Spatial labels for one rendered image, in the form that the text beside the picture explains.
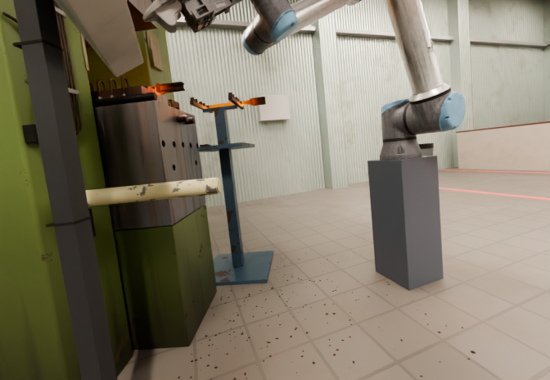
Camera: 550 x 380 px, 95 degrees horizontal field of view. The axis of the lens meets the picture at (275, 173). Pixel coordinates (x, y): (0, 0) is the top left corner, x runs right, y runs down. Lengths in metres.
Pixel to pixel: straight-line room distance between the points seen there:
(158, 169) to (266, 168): 3.06
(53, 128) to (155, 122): 0.45
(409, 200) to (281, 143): 2.98
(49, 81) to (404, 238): 1.29
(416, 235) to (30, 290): 1.37
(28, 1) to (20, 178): 0.42
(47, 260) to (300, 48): 4.19
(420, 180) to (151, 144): 1.13
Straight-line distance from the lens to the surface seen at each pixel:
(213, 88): 3.93
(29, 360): 1.05
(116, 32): 0.61
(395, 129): 1.31
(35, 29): 0.64
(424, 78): 1.21
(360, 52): 5.14
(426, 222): 1.38
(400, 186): 1.26
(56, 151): 0.59
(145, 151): 1.00
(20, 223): 0.90
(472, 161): 6.03
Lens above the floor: 0.69
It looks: 5 degrees down
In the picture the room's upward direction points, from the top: 6 degrees counter-clockwise
